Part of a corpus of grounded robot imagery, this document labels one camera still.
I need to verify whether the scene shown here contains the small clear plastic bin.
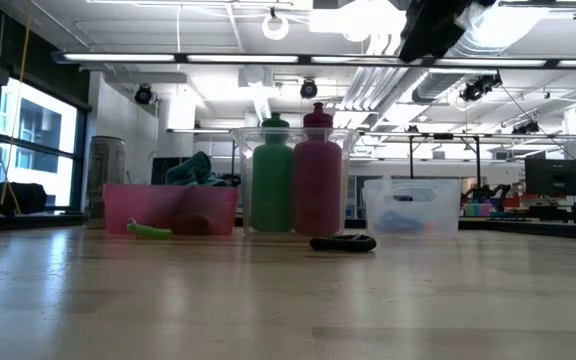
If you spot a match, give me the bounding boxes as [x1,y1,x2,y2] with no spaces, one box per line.
[362,178,462,238]

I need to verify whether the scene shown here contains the pink plastic bin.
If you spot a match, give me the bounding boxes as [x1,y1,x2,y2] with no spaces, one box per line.
[102,183,240,237]

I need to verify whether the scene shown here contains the green sports bottle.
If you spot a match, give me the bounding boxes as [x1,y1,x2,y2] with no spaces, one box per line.
[250,111,296,233]

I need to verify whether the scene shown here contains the silver ventilation duct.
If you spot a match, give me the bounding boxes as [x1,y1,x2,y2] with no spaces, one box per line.
[410,0,549,105]

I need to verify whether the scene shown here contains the colourful stacked blocks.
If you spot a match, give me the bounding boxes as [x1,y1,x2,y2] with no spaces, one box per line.
[462,201,494,218]

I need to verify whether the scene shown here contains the black coil wristband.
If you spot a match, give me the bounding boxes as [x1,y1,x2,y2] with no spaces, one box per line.
[309,233,378,254]

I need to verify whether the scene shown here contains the green coil wristband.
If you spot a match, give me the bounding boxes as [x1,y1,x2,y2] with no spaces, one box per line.
[126,217,174,241]

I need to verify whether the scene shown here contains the teal microfiber cloth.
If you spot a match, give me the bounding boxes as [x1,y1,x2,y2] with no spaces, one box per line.
[165,151,230,188]

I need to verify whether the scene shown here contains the purple sports bottle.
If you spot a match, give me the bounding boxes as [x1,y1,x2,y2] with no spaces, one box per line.
[291,102,343,236]

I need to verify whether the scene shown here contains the black cabinet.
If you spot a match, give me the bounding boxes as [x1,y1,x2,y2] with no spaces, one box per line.
[150,156,198,186]

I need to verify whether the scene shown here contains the silver can with black lid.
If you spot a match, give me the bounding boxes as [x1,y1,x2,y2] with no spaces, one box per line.
[87,135,127,221]

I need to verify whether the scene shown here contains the black ceiling camera rig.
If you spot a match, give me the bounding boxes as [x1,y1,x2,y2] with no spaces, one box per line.
[511,121,542,136]
[459,72,503,104]

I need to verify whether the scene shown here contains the large clear plastic bin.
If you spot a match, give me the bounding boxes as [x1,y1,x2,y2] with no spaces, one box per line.
[230,126,361,237]

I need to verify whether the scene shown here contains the black computer monitor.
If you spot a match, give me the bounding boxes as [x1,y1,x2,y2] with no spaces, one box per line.
[524,158,576,198]

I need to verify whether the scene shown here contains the yellow cable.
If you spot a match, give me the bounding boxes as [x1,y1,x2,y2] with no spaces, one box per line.
[0,0,34,216]

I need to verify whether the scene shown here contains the long ceiling light fixture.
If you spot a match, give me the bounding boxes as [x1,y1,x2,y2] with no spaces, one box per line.
[50,49,576,70]

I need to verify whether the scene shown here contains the black background rack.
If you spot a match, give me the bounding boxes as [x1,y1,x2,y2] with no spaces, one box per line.
[357,130,576,181]

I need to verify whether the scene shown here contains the white ceiling ring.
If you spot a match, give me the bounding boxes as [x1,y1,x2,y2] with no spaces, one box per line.
[261,12,291,42]

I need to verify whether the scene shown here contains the large dark-framed window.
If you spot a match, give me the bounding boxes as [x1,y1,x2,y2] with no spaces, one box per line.
[0,69,90,211]

